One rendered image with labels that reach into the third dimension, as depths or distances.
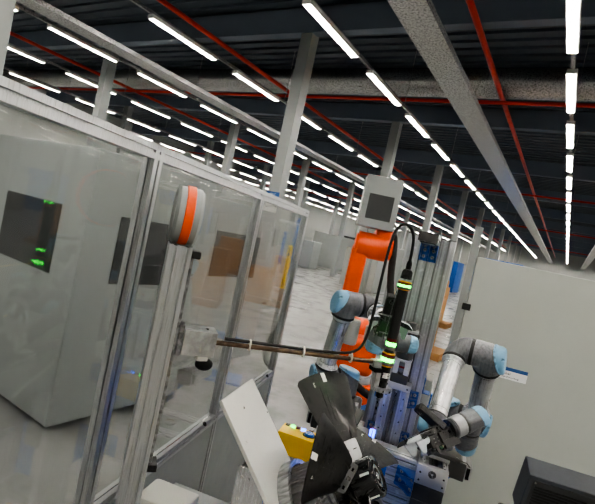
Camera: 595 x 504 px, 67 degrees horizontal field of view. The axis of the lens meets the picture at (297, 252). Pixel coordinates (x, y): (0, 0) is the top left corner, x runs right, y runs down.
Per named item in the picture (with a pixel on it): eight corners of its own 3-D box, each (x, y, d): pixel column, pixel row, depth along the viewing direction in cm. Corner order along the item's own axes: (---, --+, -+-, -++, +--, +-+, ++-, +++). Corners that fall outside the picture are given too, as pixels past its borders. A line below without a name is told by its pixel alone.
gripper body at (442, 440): (437, 454, 151) (464, 441, 156) (425, 428, 154) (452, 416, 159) (426, 456, 157) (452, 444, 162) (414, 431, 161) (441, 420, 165)
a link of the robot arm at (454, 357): (448, 325, 200) (416, 422, 171) (474, 332, 196) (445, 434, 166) (446, 341, 208) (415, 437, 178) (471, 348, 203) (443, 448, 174)
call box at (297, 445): (272, 454, 190) (278, 429, 190) (279, 444, 200) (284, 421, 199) (308, 467, 186) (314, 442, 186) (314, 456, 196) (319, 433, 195)
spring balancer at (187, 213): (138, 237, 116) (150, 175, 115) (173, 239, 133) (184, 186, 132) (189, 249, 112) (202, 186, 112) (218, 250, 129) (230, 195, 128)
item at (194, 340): (174, 356, 122) (181, 326, 122) (173, 348, 128) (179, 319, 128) (212, 360, 125) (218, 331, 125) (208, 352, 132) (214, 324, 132)
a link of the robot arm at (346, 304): (336, 395, 232) (368, 299, 217) (309, 392, 228) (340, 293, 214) (330, 381, 243) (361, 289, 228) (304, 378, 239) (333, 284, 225)
